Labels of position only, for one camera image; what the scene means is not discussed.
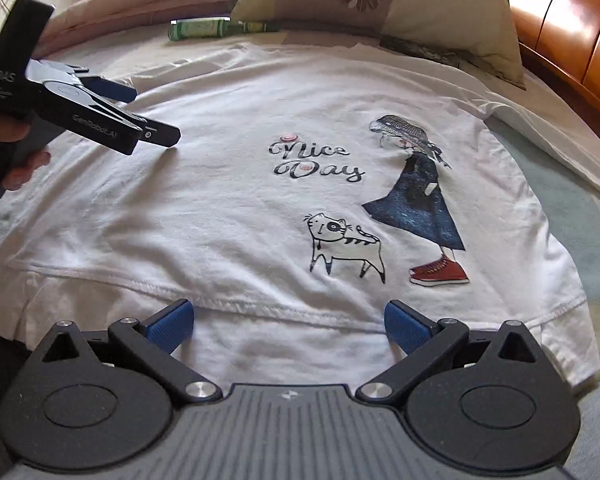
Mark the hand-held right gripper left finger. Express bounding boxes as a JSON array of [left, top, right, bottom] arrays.
[[40, 298, 226, 406]]

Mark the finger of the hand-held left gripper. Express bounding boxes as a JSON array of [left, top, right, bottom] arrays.
[[137, 117, 182, 149], [82, 75, 139, 104]]

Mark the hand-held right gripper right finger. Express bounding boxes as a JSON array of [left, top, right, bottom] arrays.
[[355, 300, 556, 406]]

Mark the white printed t-shirt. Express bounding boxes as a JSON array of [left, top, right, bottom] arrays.
[[0, 42, 600, 391]]

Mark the person's left hand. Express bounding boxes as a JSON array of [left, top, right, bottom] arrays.
[[0, 119, 52, 192]]

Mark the folded pink floral quilt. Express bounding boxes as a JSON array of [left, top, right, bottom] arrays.
[[35, 0, 261, 61]]

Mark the green glass bottle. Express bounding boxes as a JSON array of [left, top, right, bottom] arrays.
[[167, 17, 281, 42]]

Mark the striped bed sheet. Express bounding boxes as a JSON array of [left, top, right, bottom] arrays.
[[0, 15, 600, 480]]

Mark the dark book under pillow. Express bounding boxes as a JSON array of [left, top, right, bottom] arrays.
[[380, 35, 462, 68]]

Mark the floral cream pillow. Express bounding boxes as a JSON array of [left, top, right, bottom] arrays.
[[230, 0, 526, 91]]

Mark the wooden headboard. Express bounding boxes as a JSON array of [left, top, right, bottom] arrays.
[[462, 0, 600, 161]]

